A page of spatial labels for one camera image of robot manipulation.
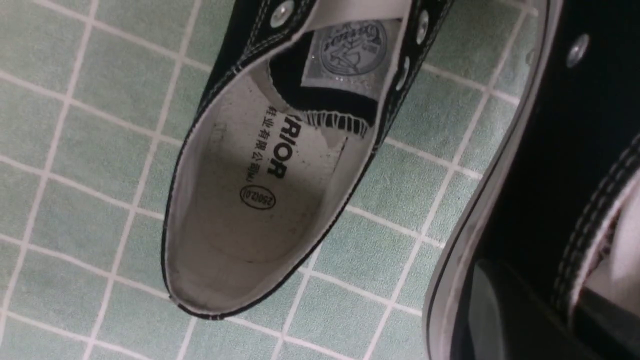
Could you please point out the green checkered floor cloth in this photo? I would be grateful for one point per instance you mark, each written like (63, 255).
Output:
(95, 98)

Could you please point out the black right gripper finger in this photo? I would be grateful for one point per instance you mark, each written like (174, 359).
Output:
(505, 322)

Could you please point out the black canvas sneaker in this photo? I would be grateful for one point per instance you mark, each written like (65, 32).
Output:
(558, 204)
(299, 100)

